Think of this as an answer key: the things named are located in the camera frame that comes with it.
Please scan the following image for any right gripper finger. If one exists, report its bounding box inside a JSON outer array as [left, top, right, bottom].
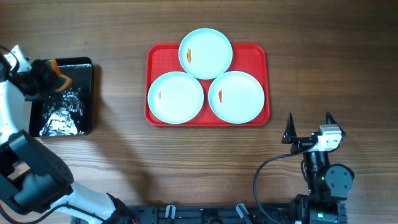
[[325, 111, 340, 128], [281, 113, 297, 144]]

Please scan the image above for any green and orange sponge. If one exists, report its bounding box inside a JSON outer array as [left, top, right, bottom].
[[45, 59, 73, 92]]

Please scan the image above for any light blue plate top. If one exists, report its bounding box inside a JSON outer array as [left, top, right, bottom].
[[178, 28, 233, 80]]

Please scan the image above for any light blue plate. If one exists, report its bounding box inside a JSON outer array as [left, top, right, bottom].
[[178, 28, 233, 80], [208, 71, 265, 124], [147, 71, 205, 124]]

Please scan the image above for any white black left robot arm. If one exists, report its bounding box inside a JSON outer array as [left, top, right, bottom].
[[1, 46, 139, 223]]

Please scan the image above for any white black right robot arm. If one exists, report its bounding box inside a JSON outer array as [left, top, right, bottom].
[[282, 112, 354, 224]]

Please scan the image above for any black plastic water basin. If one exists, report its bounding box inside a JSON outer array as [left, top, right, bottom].
[[29, 57, 94, 137]]

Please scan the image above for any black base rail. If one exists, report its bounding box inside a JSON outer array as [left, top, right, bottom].
[[70, 203, 346, 224]]

